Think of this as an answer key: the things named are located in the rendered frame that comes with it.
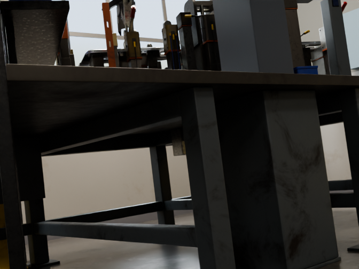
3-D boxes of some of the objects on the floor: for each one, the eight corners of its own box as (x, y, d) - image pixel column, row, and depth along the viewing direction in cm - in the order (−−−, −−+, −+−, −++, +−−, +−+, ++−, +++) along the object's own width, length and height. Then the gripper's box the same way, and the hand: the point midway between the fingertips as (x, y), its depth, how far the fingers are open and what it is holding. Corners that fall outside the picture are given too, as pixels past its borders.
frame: (251, 215, 374) (240, 129, 379) (482, 215, 247) (461, 86, 252) (-154, 305, 217) (-164, 157, 222) (-91, 432, 90) (-119, 79, 95)
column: (341, 260, 187) (317, 89, 192) (288, 278, 168) (263, 89, 173) (279, 254, 211) (259, 103, 216) (227, 270, 193) (206, 104, 197)
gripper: (136, -17, 233) (141, 24, 232) (127, -1, 252) (132, 37, 250) (118, -17, 230) (123, 24, 229) (111, -1, 249) (115, 37, 248)
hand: (122, 31), depth 239 cm, fingers open, 14 cm apart
